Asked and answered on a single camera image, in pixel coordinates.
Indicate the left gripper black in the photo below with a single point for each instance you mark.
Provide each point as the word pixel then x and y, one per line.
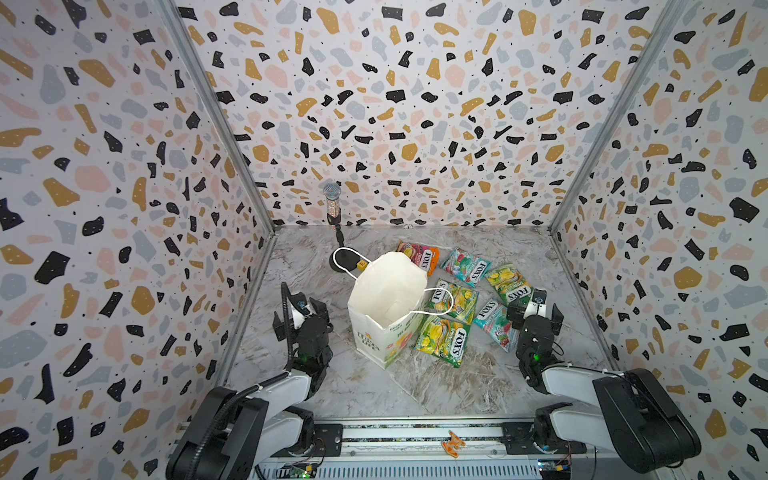
pixel 319 317

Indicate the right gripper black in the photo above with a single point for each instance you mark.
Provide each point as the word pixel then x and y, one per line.
pixel 552 317

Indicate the yellow green Fox's candy bag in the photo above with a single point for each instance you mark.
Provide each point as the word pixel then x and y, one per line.
pixel 511 286

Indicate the red green Fox's candy bag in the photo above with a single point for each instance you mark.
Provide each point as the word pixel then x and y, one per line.
pixel 466 267

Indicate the white paper bag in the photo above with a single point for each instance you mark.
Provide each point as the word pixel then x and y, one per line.
pixel 385 306

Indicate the orange Fox's candy bag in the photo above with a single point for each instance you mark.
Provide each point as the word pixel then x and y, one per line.
pixel 425 257

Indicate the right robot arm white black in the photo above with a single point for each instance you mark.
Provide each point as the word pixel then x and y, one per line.
pixel 627 412

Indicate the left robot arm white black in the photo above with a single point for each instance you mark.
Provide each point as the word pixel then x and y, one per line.
pixel 233 431

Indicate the microphone on black stand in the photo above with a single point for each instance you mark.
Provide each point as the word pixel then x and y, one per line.
pixel 342 258

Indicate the orange plastic clip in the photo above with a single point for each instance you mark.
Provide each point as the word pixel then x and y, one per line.
pixel 453 445

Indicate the left circuit board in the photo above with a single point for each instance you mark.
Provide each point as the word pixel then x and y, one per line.
pixel 297 471

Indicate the circuit board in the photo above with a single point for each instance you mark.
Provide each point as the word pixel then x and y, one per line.
pixel 554 470
pixel 297 471

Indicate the right circuit board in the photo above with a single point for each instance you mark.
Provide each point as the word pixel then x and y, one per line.
pixel 554 470

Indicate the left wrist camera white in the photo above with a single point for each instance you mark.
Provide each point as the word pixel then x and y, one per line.
pixel 300 312

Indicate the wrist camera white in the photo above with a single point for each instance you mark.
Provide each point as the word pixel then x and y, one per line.
pixel 537 305
pixel 300 312

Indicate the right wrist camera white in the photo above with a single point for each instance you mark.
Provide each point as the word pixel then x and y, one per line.
pixel 537 305

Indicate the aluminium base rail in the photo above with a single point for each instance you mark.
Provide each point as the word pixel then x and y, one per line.
pixel 410 448

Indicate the left aluminium corner post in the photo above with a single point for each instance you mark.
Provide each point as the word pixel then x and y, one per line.
pixel 187 52

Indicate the aluminium corner post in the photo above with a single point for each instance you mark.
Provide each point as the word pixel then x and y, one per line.
pixel 669 16
pixel 187 52

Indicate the right aluminium corner post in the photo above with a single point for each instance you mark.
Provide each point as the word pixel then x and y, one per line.
pixel 669 16

